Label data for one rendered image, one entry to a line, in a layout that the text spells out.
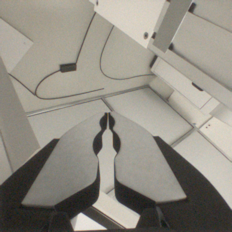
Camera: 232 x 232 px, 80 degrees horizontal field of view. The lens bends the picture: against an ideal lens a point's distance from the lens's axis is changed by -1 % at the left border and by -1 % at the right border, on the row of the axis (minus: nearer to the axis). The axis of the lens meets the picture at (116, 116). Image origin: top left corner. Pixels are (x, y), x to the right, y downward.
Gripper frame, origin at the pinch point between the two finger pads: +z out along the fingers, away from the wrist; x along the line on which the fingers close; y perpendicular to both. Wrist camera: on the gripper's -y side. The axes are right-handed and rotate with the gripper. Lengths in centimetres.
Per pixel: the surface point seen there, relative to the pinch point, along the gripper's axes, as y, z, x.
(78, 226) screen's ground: 22.3, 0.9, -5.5
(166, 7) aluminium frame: -8.8, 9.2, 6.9
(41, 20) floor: -14, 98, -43
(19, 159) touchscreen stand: 24.8, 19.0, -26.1
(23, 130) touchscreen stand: 23.0, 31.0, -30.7
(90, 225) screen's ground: 22.3, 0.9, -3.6
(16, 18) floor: -15, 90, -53
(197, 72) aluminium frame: -2.4, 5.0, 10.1
